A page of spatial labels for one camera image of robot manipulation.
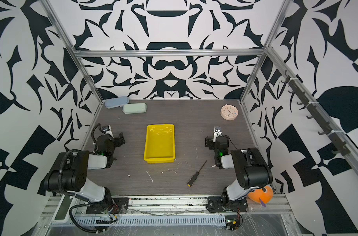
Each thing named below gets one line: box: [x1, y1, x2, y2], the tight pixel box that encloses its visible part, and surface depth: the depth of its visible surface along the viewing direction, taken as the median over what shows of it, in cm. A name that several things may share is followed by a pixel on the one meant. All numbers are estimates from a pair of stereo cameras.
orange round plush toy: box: [247, 185, 274, 205], surface depth 72 cm
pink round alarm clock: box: [220, 103, 239, 121], surface depth 113 cm
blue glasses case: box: [104, 95, 129, 109], surface depth 118 cm
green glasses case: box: [122, 102, 148, 114], surface depth 114 cm
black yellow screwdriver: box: [186, 159, 209, 188], surface depth 83 cm
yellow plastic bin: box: [143, 123, 176, 164], surface depth 96 cm
